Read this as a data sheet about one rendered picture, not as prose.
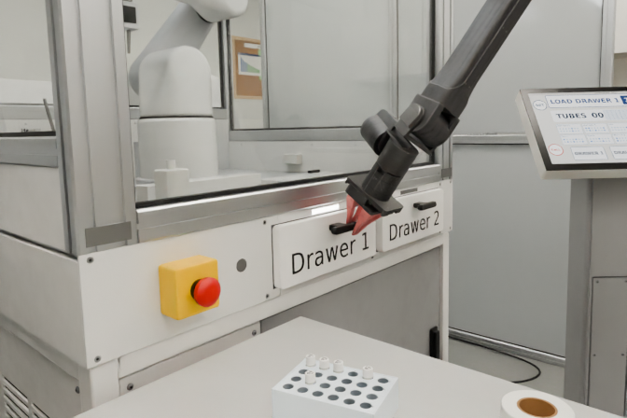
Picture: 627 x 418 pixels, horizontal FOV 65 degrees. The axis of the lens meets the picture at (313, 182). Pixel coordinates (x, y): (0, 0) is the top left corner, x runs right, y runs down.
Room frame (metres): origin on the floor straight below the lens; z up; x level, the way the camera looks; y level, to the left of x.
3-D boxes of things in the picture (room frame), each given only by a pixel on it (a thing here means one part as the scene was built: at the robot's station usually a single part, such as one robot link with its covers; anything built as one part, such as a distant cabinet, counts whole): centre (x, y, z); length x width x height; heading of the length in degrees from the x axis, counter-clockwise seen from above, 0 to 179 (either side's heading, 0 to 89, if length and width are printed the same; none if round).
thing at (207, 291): (0.65, 0.15, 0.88); 0.04 x 0.03 x 0.04; 139
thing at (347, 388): (0.54, -0.02, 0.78); 0.12 x 0.08 x 0.04; 63
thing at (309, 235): (0.93, -0.03, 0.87); 0.29 x 0.02 x 0.11; 139
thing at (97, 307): (1.28, 0.31, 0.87); 1.02 x 0.95 x 0.14; 139
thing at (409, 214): (1.17, -0.24, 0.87); 0.29 x 0.02 x 0.11; 139
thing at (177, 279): (0.67, 0.18, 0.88); 0.07 x 0.05 x 0.07; 139
